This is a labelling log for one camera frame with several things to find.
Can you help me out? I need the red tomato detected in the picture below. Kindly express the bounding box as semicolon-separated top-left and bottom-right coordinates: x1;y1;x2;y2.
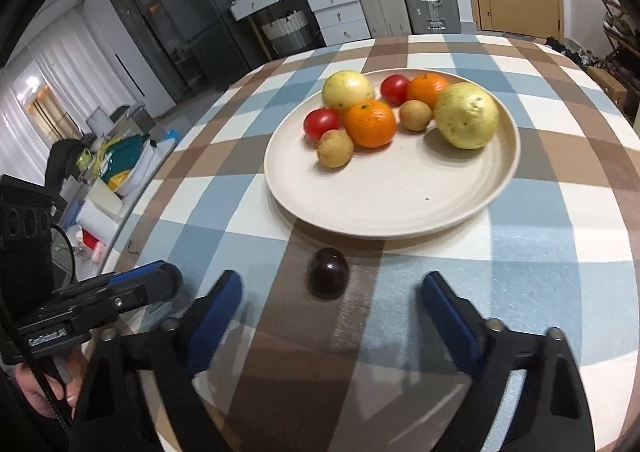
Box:
380;74;412;106
304;108;342;142

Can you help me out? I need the checked tablecloth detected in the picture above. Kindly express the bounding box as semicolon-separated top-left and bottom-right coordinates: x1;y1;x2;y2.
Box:
100;33;640;452

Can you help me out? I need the white drawer cabinet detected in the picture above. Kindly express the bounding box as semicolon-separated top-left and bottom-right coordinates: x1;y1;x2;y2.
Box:
230;0;374;46

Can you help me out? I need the small yellow guava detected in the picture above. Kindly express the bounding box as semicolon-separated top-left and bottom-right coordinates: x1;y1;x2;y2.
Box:
321;71;376;114

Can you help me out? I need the black bag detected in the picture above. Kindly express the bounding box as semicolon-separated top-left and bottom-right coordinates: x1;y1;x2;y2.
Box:
45;139;86;190

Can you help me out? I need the dark grey refrigerator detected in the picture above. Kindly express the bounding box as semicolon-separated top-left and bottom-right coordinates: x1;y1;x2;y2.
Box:
155;0;251;89

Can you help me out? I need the person's left hand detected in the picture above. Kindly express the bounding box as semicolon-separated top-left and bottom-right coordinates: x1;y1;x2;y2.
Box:
14;352;91;421

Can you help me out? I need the orange mandarin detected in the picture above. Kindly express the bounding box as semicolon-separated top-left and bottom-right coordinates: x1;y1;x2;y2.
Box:
406;73;451;109
343;100;397;149

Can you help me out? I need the white curtain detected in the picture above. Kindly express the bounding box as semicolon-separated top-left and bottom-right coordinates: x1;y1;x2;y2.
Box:
0;2;132;178

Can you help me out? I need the brown kiwi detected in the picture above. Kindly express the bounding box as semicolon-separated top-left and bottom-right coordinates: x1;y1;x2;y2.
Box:
317;129;355;169
398;100;432;132

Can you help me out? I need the cream round plate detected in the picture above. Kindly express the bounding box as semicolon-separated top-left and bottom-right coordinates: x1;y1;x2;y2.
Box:
263;68;521;238

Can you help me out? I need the tall dark cabinet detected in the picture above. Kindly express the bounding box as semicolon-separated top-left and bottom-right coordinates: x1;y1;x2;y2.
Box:
99;0;202;99

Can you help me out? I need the dark purple plum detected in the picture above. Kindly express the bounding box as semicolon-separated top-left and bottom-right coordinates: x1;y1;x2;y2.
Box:
306;247;350;301

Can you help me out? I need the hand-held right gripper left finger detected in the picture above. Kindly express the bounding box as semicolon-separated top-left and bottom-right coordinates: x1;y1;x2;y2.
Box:
70;269;244;452

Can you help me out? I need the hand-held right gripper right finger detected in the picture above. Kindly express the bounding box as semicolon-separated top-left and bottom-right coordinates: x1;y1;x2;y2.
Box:
421;271;596;452

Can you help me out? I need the grey ribbed laundry basket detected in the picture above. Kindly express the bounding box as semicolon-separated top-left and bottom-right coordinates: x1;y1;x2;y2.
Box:
262;11;321;58

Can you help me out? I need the cardboard box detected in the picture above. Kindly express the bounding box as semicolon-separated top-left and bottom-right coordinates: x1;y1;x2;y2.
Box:
587;66;629;108

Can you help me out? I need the wooden shoe rack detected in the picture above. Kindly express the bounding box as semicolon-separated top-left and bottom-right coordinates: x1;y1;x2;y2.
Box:
600;0;640;78

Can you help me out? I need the large yellow guava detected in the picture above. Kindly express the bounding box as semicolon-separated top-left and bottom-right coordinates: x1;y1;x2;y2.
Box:
433;82;501;151

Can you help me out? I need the white wardrobe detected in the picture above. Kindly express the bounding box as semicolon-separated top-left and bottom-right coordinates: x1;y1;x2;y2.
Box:
82;0;177;119

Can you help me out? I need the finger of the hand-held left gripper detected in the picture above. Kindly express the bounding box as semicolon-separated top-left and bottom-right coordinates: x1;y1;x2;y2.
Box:
52;281;151;319
106;260;184;304

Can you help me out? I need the black cable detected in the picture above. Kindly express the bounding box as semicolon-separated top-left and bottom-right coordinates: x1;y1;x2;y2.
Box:
20;224;77;433

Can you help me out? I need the green and yellow bag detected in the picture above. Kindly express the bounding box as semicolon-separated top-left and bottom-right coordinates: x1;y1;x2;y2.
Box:
96;134;152;189

